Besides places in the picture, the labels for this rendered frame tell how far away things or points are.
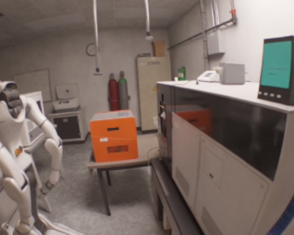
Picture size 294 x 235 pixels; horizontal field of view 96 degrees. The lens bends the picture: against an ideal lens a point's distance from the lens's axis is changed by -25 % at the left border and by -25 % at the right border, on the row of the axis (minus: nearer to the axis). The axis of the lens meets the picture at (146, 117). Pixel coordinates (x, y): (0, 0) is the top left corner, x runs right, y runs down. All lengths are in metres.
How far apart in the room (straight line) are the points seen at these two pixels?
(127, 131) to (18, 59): 4.41
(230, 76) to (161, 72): 3.47
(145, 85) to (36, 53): 3.12
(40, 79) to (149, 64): 2.94
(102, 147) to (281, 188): 1.50
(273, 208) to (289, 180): 0.09
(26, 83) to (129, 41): 3.09
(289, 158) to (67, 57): 4.77
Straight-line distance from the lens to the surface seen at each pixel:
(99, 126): 1.61
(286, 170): 0.46
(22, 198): 0.83
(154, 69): 4.34
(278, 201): 0.52
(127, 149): 1.69
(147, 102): 4.36
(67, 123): 4.24
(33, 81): 5.17
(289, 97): 0.44
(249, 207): 0.53
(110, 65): 4.63
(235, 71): 1.03
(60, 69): 4.87
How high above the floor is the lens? 1.51
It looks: 14 degrees down
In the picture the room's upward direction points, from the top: 3 degrees counter-clockwise
